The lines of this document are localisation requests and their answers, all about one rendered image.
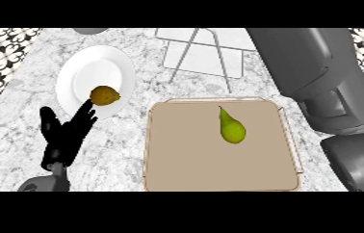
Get white tiered wire shelf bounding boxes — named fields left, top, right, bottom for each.
left=154, top=28, right=258, bottom=94

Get grey round object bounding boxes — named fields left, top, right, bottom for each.
left=73, top=28, right=111, bottom=36

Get beige rectangular tray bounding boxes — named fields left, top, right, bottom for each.
left=142, top=96, right=307, bottom=193

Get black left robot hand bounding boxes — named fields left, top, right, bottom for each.
left=39, top=98, right=99, bottom=172

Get brown round croissant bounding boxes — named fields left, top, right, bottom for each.
left=91, top=85, right=123, bottom=107

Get white round plate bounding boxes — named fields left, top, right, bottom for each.
left=55, top=45, right=136, bottom=119

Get green pear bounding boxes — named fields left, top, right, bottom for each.
left=218, top=105, right=247, bottom=144

